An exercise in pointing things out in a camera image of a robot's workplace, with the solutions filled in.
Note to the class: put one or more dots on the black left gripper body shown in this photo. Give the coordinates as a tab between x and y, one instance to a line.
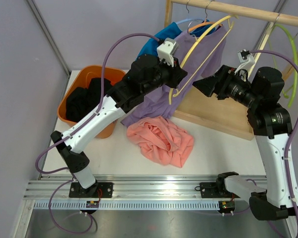
170	76

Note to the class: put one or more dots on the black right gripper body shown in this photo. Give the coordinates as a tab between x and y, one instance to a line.
226	77

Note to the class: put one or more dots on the cream yellow hanger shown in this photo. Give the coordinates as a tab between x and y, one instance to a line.
193	52

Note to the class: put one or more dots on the pink t shirt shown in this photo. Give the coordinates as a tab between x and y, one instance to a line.
161	141

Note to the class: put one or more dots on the lime green hanger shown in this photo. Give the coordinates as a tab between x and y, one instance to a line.
289	71

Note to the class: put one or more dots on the black t shirt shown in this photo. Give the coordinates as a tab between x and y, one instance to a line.
82	100

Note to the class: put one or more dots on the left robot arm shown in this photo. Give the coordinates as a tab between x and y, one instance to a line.
146	74

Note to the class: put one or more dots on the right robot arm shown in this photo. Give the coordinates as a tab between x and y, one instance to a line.
272	128

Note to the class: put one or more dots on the lilac t shirt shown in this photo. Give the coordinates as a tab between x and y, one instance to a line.
153	105

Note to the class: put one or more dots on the blue t shirt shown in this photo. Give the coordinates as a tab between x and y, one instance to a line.
154	42

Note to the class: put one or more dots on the light blue hanger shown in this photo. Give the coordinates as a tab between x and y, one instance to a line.
188	19

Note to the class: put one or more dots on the orange brown hanger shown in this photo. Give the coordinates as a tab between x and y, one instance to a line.
205	23

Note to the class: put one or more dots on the wooden clothes rack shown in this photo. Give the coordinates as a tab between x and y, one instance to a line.
228	116

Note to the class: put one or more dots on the orange plastic basket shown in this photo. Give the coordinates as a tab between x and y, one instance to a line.
83	79

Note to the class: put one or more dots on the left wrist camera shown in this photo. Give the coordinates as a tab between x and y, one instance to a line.
166	50

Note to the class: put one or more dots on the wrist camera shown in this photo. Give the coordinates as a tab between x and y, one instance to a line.
166	50
247	61

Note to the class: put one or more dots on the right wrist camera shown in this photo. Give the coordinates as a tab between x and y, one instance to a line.
247	61

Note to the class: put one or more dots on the aluminium mounting rail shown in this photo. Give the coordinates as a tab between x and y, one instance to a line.
183	193

